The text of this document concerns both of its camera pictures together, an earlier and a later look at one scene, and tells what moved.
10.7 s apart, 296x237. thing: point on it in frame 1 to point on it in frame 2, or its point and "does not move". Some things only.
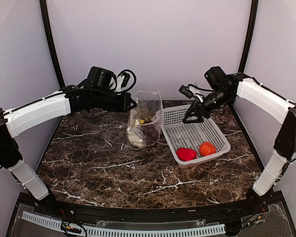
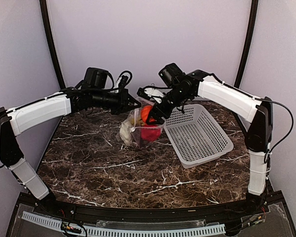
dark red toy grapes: x=151 y=133 to x=143 y=143
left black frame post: x=50 y=41 does not move
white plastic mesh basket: x=193 y=144 does not move
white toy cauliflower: x=136 y=138 to x=125 y=132
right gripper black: x=203 y=109 to x=157 y=107
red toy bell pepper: x=186 y=154 to x=151 y=132
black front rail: x=53 y=209 does not move
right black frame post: x=249 y=35 does not move
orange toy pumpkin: x=206 y=148 to x=145 y=111
